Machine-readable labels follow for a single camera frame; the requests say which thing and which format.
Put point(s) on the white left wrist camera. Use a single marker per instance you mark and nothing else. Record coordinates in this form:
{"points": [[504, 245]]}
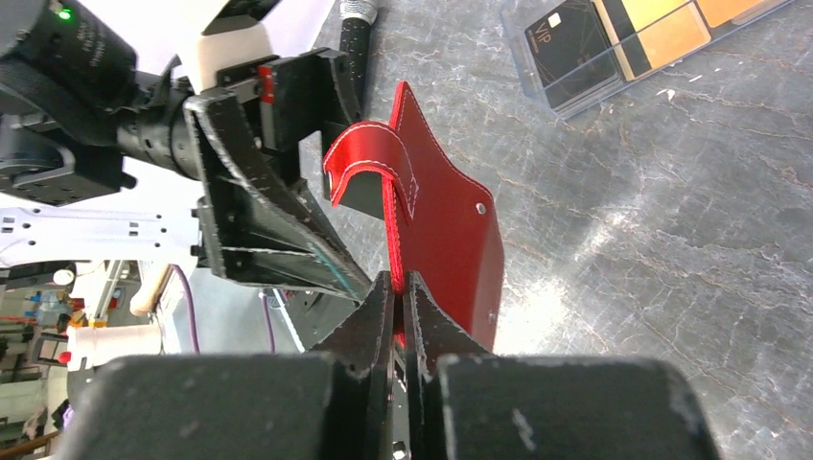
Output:
{"points": [[209, 36]]}

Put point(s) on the gold card stack middle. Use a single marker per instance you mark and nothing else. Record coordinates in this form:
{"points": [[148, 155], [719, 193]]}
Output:
{"points": [[646, 35]]}

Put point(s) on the red leather card holder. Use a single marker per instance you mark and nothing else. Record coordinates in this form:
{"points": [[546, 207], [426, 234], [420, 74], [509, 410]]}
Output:
{"points": [[438, 221]]}

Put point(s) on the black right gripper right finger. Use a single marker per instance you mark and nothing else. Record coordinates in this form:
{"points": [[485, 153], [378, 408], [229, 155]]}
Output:
{"points": [[429, 334]]}

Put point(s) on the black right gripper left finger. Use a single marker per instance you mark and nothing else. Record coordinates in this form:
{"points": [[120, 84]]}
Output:
{"points": [[358, 423]]}

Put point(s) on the clear acrylic card tray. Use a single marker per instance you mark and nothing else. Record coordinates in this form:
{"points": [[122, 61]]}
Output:
{"points": [[518, 15]]}

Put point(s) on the black VIP card stack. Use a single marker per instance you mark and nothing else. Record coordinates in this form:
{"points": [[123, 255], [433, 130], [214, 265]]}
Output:
{"points": [[570, 52]]}

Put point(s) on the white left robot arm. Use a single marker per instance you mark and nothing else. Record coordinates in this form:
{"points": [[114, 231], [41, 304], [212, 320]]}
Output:
{"points": [[74, 106]]}

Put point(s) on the gold VIP card stack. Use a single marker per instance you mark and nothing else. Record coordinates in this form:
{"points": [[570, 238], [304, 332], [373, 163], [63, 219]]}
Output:
{"points": [[720, 12]]}

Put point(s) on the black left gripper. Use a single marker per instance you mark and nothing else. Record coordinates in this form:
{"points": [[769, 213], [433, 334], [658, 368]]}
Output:
{"points": [[260, 224]]}

